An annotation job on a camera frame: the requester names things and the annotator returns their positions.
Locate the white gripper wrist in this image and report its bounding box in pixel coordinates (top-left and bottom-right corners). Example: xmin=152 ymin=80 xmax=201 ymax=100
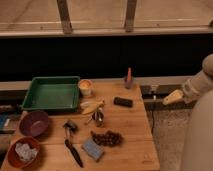
xmin=163 ymin=71 xmax=213 ymax=105

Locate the yellow banana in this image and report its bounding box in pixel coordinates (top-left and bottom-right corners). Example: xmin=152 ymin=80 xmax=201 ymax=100
xmin=80 ymin=100 xmax=104 ymax=115

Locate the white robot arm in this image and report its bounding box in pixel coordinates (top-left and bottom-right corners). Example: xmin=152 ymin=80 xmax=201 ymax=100
xmin=163 ymin=54 xmax=213 ymax=171

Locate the yellow cup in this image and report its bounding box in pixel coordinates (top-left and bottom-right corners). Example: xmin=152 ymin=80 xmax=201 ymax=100
xmin=78 ymin=79 xmax=92 ymax=96

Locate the orange carrot in holder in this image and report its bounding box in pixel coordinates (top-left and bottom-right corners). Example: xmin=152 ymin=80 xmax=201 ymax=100
xmin=124 ymin=68 xmax=134 ymax=89

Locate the black rectangular block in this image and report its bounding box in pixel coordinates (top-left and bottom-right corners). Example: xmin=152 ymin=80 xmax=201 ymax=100
xmin=113 ymin=97 xmax=133 ymax=107

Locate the dark grape bunch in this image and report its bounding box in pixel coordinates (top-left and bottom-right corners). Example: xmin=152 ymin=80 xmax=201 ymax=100
xmin=91 ymin=131 xmax=123 ymax=147

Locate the blue sponge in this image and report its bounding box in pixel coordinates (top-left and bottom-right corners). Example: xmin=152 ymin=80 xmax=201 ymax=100
xmin=82 ymin=138 xmax=104 ymax=162

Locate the green plastic tray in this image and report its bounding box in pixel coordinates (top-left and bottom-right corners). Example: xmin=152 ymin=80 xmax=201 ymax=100
xmin=22 ymin=76 xmax=80 ymax=111

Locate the purple bowl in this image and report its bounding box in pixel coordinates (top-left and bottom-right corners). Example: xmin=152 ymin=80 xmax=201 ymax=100
xmin=19 ymin=110 xmax=49 ymax=137

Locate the crumpled white paper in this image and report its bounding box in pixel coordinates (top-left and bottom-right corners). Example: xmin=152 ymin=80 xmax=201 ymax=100
xmin=15 ymin=143 xmax=38 ymax=162

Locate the red bowl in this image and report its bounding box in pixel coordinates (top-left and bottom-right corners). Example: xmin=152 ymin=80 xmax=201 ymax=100
xmin=7 ymin=137 xmax=40 ymax=169

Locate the black handled knife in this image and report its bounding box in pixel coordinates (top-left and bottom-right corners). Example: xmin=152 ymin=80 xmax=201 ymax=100
xmin=64 ymin=128 xmax=84 ymax=168

